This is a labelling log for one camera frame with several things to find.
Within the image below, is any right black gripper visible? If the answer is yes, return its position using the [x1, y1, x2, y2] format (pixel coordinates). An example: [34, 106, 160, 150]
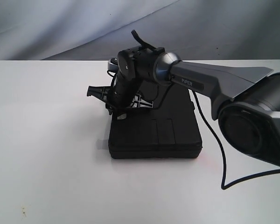
[86, 72, 154, 120]

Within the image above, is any black plastic carrying case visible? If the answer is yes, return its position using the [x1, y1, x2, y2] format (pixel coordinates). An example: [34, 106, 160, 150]
[108, 86, 202, 159]

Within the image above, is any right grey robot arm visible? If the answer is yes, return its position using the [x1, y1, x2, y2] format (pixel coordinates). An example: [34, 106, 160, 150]
[87, 46, 280, 167]

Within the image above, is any grey fabric backdrop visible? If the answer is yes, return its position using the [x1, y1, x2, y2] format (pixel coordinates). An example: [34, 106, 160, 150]
[0, 0, 280, 60]

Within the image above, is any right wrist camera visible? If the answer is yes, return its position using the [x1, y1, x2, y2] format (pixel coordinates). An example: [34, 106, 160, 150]
[107, 58, 119, 73]

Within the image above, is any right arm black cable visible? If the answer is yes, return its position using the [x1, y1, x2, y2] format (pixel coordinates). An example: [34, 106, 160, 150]
[191, 90, 280, 191]

